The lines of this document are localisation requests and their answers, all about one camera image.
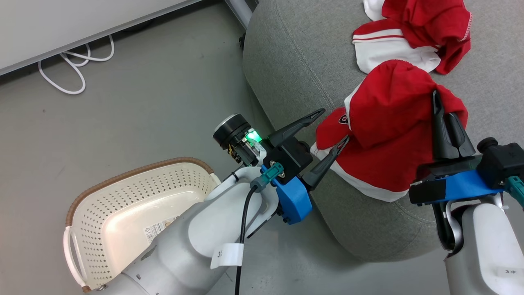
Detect red garment white trim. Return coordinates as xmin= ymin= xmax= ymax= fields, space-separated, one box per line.
xmin=315 ymin=59 xmax=469 ymax=203

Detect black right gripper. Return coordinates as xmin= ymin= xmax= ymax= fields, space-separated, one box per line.
xmin=409 ymin=90 xmax=481 ymax=205

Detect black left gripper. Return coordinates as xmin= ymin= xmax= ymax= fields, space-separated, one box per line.
xmin=213 ymin=109 xmax=350 ymax=190

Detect red and white garment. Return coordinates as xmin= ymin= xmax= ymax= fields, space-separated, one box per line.
xmin=352 ymin=0 xmax=473 ymax=75

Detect white paper cable tag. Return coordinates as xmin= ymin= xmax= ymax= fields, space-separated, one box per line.
xmin=210 ymin=243 xmax=244 ymax=270

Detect grey partition post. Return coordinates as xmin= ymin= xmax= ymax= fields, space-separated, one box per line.
xmin=224 ymin=0 xmax=259 ymax=29

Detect black cable teal connector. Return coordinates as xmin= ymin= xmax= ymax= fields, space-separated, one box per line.
xmin=234 ymin=162 xmax=285 ymax=295
xmin=506 ymin=176 xmax=524 ymax=207

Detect grey fabric ottoman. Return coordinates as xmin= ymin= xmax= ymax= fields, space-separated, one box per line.
xmin=242 ymin=0 xmax=524 ymax=263

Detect cream perforated laundry basket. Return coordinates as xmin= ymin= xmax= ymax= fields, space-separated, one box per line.
xmin=63 ymin=157 xmax=221 ymax=293

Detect white power cable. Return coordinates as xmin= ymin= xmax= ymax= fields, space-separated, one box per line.
xmin=38 ymin=35 xmax=115 ymax=95

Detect white partition panel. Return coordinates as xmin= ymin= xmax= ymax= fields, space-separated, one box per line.
xmin=0 ymin=0 xmax=201 ymax=76

